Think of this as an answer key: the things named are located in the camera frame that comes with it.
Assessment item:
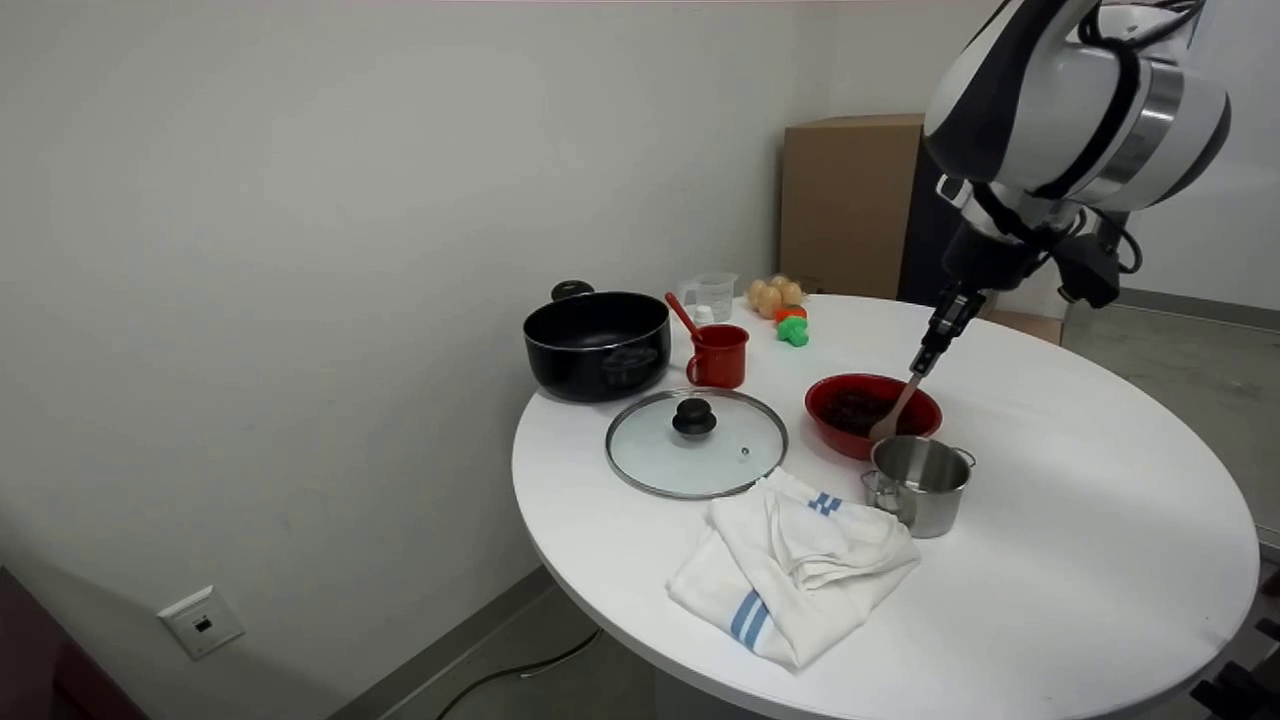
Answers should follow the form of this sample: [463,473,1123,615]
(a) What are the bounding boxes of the red orange bowl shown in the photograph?
[798,371,948,464]

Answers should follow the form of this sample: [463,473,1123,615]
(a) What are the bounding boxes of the glass lid with black knob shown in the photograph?
[600,384,790,504]

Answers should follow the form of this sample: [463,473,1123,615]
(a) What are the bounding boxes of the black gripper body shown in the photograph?
[941,215,1057,300]

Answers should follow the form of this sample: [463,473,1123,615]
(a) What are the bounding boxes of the black metal stand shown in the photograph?
[1186,537,1280,720]

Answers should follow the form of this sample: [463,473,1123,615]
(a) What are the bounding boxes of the white towel with blue stripes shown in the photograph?
[663,469,923,671]

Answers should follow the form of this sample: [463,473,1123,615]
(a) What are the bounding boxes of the red cup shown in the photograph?
[683,320,751,391]

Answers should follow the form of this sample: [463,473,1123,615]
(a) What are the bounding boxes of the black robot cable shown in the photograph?
[1105,215,1149,274]

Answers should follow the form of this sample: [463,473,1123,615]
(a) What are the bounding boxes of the dark coffee beans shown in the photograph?
[815,384,923,436]

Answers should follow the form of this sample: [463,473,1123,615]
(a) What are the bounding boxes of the upright brown cardboard sheet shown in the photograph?
[775,113,937,304]

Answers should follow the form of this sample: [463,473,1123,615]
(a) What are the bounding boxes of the black cooking pot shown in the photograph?
[521,274,677,404]

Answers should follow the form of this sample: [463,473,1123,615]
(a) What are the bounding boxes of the small silver steel pot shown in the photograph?
[854,432,979,545]

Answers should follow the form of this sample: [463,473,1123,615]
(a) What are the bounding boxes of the white wall socket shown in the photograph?
[154,579,246,664]

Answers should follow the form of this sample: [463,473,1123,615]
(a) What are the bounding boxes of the red plastic spoon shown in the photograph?
[659,287,707,341]

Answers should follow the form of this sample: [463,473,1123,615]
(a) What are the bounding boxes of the black floor cable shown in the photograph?
[432,628,605,720]

